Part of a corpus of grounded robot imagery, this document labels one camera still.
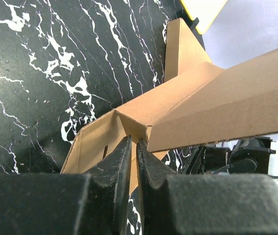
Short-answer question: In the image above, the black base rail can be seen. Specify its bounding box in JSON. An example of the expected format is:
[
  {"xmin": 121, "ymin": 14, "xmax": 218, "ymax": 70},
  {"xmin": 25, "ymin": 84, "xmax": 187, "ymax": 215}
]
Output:
[{"xmin": 181, "ymin": 137, "xmax": 277, "ymax": 175}]

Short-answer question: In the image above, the yellow-framed whiteboard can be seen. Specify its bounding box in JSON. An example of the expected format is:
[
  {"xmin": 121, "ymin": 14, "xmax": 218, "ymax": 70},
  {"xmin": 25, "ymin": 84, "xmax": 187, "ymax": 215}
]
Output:
[{"xmin": 180, "ymin": 0, "xmax": 227, "ymax": 35}]

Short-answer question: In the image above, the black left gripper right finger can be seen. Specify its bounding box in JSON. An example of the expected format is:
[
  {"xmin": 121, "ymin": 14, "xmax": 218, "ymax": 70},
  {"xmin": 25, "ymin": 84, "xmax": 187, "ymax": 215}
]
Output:
[{"xmin": 136, "ymin": 140, "xmax": 278, "ymax": 235}]

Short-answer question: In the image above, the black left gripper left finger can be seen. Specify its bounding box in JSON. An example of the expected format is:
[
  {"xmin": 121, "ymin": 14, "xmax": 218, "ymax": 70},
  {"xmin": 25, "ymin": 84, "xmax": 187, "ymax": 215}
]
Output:
[{"xmin": 0, "ymin": 136, "xmax": 132, "ymax": 235}]

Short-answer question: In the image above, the flat cardboard stack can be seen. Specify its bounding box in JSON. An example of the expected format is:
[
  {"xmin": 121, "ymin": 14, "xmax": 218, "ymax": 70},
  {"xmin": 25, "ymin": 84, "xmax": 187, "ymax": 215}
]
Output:
[{"xmin": 164, "ymin": 18, "xmax": 212, "ymax": 82}]

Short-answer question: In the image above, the cardboard box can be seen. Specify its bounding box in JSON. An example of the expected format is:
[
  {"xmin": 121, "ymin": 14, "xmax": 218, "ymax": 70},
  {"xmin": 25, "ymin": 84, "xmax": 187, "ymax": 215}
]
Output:
[{"xmin": 60, "ymin": 43, "xmax": 278, "ymax": 195}]

